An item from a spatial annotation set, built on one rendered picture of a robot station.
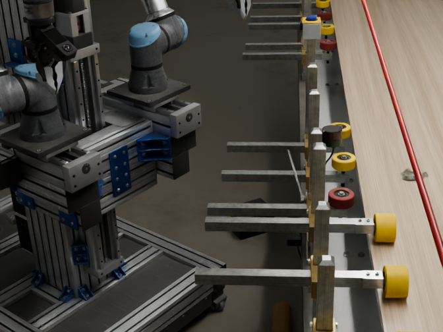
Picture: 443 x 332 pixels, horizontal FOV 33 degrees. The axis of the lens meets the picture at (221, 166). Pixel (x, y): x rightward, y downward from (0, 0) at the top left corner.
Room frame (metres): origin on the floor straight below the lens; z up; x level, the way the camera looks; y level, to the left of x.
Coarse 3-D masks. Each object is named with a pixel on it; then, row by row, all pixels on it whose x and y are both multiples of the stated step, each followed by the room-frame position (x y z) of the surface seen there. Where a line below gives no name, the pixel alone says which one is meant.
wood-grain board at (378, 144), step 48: (336, 0) 4.27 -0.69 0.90; (384, 0) 4.23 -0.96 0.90; (432, 0) 4.19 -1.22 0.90; (384, 48) 3.40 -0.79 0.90; (432, 48) 3.37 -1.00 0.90; (384, 96) 2.81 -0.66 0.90; (432, 96) 2.79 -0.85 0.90; (384, 144) 2.37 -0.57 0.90; (432, 144) 2.36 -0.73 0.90; (384, 192) 2.03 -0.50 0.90; (432, 192) 2.02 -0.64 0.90; (432, 240) 1.76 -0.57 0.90; (432, 288) 1.54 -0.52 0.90
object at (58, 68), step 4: (52, 64) 1.96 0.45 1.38; (56, 64) 1.94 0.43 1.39; (60, 64) 1.95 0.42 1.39; (52, 68) 1.94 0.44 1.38; (56, 68) 1.94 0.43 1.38; (60, 68) 1.95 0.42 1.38; (56, 72) 1.94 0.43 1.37; (60, 72) 1.95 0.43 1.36; (56, 76) 1.94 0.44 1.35; (60, 76) 1.95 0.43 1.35; (56, 80) 1.94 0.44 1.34; (60, 80) 1.94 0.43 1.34; (56, 84) 1.94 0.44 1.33; (60, 84) 1.94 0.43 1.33; (56, 92) 1.94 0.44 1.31
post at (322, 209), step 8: (320, 208) 1.56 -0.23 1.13; (328, 208) 1.56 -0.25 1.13; (320, 216) 1.56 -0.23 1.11; (328, 216) 1.56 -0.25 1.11; (320, 224) 1.56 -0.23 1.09; (328, 224) 1.56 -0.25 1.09; (320, 232) 1.56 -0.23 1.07; (328, 232) 1.56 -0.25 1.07; (320, 240) 1.56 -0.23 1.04; (328, 240) 1.56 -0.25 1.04; (320, 248) 1.56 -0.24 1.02; (312, 304) 1.57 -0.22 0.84; (312, 312) 1.56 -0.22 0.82
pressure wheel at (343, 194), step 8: (328, 192) 2.04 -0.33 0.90; (336, 192) 2.04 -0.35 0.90; (344, 192) 2.04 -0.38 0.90; (352, 192) 2.03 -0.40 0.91; (328, 200) 2.02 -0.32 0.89; (336, 200) 1.99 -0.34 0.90; (344, 200) 1.99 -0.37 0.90; (352, 200) 2.00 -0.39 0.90; (336, 208) 1.99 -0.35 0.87; (344, 208) 1.99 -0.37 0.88
